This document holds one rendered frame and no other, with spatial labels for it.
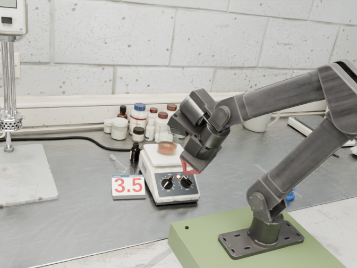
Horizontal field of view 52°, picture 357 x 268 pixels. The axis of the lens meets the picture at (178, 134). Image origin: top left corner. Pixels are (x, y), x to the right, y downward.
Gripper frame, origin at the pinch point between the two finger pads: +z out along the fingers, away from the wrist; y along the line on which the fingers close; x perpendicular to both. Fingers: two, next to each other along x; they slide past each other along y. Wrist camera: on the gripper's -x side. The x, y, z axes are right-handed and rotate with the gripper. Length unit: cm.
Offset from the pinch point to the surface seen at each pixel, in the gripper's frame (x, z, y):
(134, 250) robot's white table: 3.5, 2.0, 25.9
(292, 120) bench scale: 18, 31, -79
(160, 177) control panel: -4.8, 7.1, 4.0
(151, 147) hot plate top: -13.4, 10.8, -4.1
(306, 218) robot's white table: 33.9, 3.0, -15.0
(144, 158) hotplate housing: -12.6, 11.6, 0.1
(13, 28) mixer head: -48, -18, 15
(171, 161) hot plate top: -5.4, 6.2, -1.8
